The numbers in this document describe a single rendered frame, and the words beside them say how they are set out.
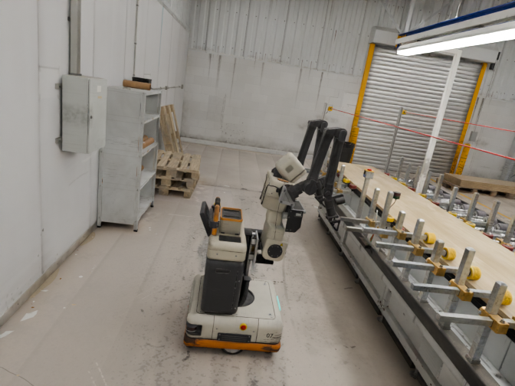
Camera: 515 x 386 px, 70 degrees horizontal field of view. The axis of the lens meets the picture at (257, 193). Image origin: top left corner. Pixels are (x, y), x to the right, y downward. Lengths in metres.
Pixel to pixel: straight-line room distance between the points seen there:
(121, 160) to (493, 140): 10.85
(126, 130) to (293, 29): 7.17
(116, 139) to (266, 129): 6.74
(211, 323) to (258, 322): 0.32
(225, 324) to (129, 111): 2.46
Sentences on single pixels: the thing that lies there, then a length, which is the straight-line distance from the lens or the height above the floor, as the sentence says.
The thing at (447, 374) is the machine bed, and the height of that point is 0.27.
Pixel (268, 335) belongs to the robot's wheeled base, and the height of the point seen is 0.20.
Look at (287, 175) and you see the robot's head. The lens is 2.39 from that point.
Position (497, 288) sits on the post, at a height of 1.10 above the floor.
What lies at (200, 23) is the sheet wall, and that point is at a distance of 10.45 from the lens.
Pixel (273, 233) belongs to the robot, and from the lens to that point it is 2.51.
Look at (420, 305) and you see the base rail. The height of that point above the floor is 0.70.
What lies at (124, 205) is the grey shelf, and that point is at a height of 0.30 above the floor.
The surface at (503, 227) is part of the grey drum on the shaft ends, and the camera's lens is 4.33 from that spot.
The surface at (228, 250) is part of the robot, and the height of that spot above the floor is 0.77.
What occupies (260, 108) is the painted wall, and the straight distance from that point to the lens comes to 10.35.
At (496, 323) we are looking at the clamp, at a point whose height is 0.96.
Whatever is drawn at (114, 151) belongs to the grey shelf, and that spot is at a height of 0.90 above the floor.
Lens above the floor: 1.79
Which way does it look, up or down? 16 degrees down
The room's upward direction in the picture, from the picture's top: 9 degrees clockwise
